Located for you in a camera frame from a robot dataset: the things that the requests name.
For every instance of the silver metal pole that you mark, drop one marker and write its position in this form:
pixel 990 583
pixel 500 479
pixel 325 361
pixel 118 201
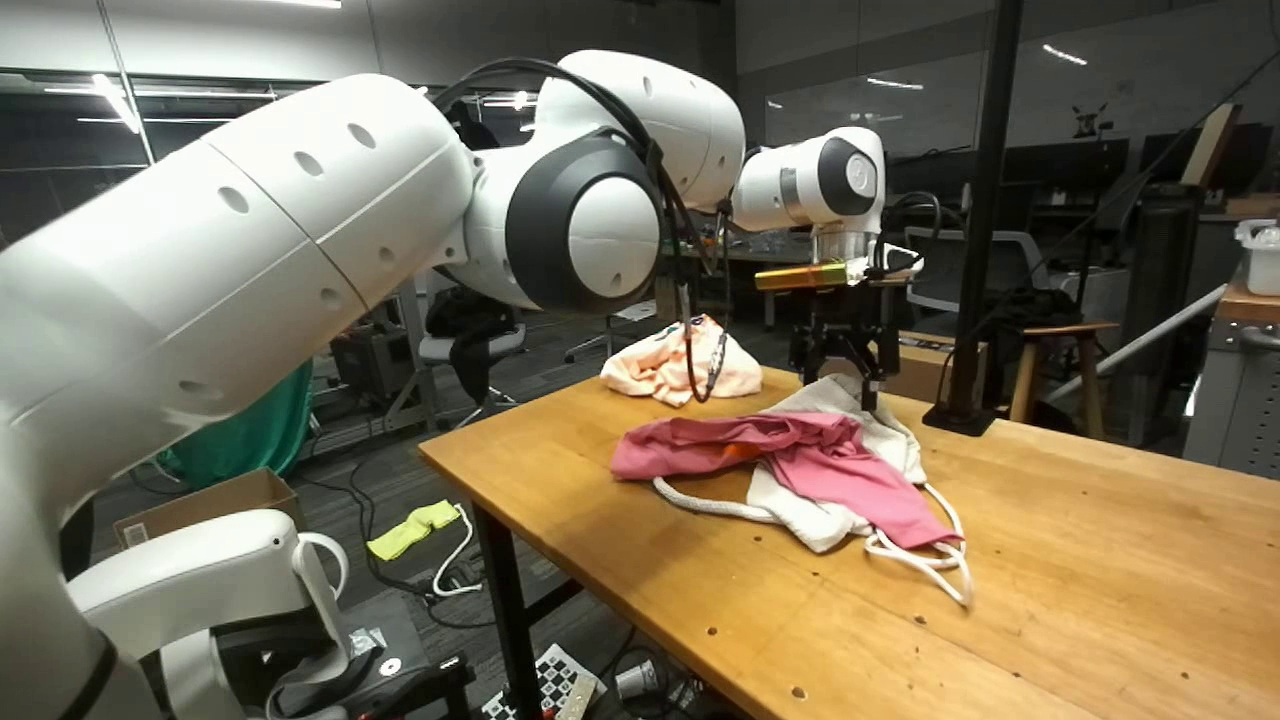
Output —
pixel 1134 346

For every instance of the wooden top grey workbench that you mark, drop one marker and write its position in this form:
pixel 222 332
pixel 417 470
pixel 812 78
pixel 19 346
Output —
pixel 1232 384

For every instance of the black metal table leg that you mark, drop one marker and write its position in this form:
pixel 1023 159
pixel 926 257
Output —
pixel 506 613

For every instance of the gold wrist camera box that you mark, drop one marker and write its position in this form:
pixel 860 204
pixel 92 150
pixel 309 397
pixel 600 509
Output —
pixel 804 278

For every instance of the brown cardboard floor piece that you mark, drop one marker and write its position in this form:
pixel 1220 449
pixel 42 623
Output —
pixel 200 504

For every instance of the black office chair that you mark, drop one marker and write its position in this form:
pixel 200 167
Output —
pixel 467 341

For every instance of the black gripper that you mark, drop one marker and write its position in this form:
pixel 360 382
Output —
pixel 842 322

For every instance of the large plain cardboard box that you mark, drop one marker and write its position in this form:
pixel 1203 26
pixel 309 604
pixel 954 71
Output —
pixel 920 364

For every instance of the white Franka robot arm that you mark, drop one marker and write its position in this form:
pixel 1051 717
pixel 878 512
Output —
pixel 243 292

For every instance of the black vertical pole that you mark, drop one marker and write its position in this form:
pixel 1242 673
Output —
pixel 987 201

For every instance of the yellow green floor object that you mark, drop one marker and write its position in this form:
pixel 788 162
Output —
pixel 411 528

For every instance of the green cloth cover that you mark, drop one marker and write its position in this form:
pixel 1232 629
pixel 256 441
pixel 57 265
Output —
pixel 254 441

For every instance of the grey office chair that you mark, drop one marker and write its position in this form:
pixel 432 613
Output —
pixel 966 272

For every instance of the white plastic bin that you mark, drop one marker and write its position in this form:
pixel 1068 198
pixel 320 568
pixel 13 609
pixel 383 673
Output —
pixel 1262 254

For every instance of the pink cloth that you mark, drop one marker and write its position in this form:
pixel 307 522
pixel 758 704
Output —
pixel 824 463

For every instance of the peach t-shirt teal print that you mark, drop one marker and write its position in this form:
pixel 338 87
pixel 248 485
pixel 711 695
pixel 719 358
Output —
pixel 645 364

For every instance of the black computer monitor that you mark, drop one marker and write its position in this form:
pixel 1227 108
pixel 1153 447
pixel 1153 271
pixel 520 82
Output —
pixel 941 175

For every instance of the black white checkerboard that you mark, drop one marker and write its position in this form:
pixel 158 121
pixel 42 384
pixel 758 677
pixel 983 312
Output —
pixel 564 682

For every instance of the wooden stool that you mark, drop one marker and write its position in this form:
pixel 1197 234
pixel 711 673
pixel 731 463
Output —
pixel 1061 346

